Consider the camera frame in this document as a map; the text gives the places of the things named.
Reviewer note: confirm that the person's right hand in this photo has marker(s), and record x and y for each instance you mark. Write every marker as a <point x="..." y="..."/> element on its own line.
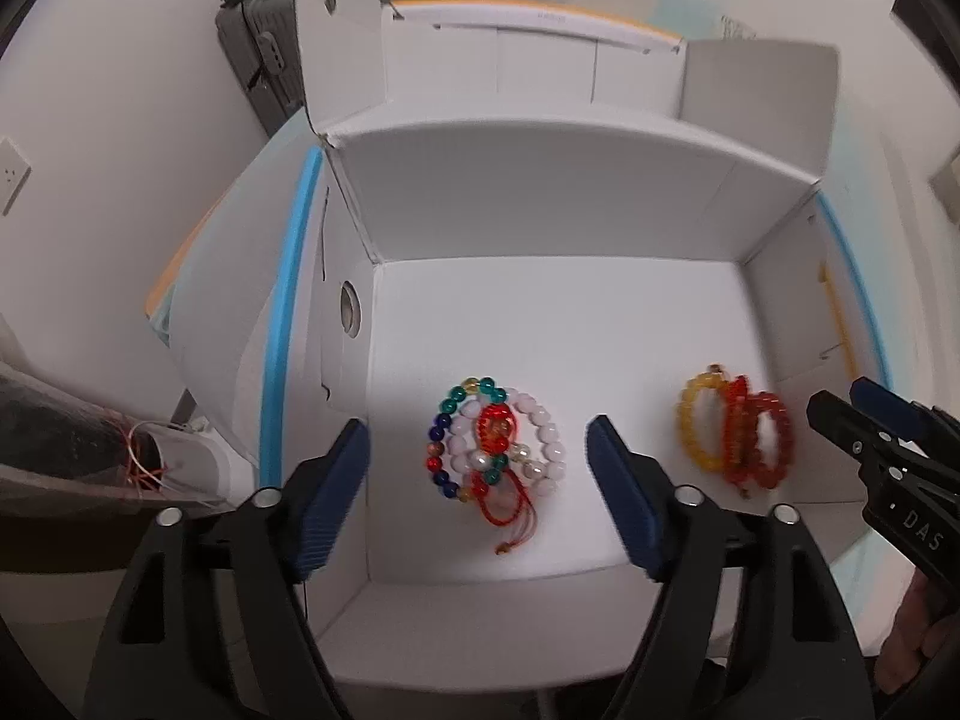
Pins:
<point x="919" y="637"/>

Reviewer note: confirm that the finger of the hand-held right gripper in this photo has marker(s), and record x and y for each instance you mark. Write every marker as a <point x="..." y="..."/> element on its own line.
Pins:
<point x="847" y="424"/>
<point x="892" y="409"/>

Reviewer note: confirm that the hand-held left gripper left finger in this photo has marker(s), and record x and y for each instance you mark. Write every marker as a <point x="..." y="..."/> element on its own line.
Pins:
<point x="330" y="495"/>

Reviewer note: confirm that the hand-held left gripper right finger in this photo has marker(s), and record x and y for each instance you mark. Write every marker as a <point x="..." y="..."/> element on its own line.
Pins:
<point x="626" y="495"/>

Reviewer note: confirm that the white cardboard box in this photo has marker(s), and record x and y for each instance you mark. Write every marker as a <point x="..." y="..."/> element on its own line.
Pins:
<point x="562" y="315"/>

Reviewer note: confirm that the grey suitcase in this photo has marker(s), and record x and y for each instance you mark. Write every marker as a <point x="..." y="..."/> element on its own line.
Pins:
<point x="255" y="52"/>

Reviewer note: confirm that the white plastic appliance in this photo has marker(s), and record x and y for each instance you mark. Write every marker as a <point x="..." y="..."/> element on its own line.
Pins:
<point x="202" y="465"/>

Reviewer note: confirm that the striped bed sheet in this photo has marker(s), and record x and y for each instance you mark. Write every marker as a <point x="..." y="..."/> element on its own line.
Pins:
<point x="870" y="165"/>

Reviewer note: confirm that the white wall socket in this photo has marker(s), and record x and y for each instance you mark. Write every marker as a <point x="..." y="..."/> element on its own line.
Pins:
<point x="11" y="176"/>

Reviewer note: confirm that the dark cloth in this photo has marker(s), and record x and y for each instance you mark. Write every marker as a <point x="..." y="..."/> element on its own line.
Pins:
<point x="60" y="435"/>

